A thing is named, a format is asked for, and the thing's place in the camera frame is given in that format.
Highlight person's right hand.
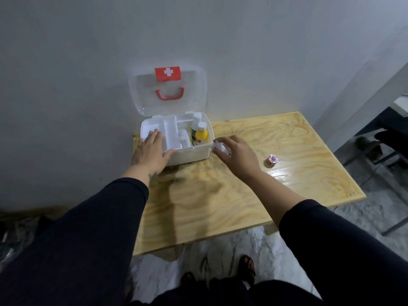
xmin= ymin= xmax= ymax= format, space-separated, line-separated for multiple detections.
xmin=212 ymin=135 xmax=263 ymax=184

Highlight person's black sandal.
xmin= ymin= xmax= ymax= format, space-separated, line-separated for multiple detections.
xmin=180 ymin=272 xmax=197 ymax=287
xmin=237 ymin=255 xmax=256 ymax=286

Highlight person's right forearm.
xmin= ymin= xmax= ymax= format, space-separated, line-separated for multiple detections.
xmin=248 ymin=170 xmax=408 ymax=306

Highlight person's right black sandal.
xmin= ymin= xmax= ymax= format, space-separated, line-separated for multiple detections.
xmin=237 ymin=255 xmax=256 ymax=286

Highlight person's dark clothing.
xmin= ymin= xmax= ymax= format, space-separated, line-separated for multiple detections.
xmin=129 ymin=277 xmax=323 ymax=306

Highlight white bottle green stripes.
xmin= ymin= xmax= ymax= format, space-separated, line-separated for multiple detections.
xmin=190 ymin=112 xmax=203 ymax=145

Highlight long white gauze roll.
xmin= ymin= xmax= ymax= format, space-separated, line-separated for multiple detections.
xmin=211 ymin=140 xmax=231 ymax=156

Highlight person's left hand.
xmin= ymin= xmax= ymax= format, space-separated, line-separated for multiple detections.
xmin=130 ymin=129 xmax=176 ymax=179

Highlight person's left black sandal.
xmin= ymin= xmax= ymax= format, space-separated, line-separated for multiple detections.
xmin=180 ymin=272 xmax=197 ymax=287

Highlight dark chair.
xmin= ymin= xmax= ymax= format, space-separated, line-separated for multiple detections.
xmin=354 ymin=106 xmax=408 ymax=169

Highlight yellow bottle white cap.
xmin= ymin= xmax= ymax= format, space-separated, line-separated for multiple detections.
xmin=195 ymin=121 xmax=210 ymax=146

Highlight white first aid box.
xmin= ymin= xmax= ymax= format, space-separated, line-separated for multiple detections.
xmin=128 ymin=64 xmax=215 ymax=167

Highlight white desk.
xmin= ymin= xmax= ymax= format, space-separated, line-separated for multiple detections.
xmin=394 ymin=95 xmax=408 ymax=117

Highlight wooden table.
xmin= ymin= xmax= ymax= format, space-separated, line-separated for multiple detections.
xmin=132 ymin=111 xmax=367 ymax=256

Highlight person's left forearm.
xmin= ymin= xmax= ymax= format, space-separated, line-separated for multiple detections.
xmin=0 ymin=165 xmax=155 ymax=306

